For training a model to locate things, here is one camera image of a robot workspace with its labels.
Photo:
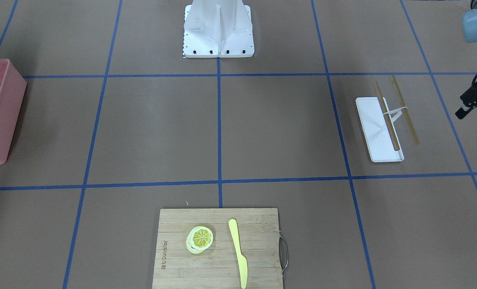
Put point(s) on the white chopstick rest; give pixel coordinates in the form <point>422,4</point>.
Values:
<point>396,113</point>

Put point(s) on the white rectangular tray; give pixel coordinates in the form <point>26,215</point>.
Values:
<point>375,132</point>

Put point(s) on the pink plastic bin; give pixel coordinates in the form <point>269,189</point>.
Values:
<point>12,89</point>

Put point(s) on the yellow plastic knife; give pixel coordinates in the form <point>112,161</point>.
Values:
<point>241,259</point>

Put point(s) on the bamboo chopstick beside tray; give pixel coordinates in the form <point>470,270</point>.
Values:
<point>405,111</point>

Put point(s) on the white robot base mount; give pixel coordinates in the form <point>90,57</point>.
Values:
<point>218,28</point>

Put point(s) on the bamboo cutting board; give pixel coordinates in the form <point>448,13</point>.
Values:
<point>217,268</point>

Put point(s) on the yellow lemon slice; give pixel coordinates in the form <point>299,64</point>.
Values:
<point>199,239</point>

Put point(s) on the bamboo chopstick on tray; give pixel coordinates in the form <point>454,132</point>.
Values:
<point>386,117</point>

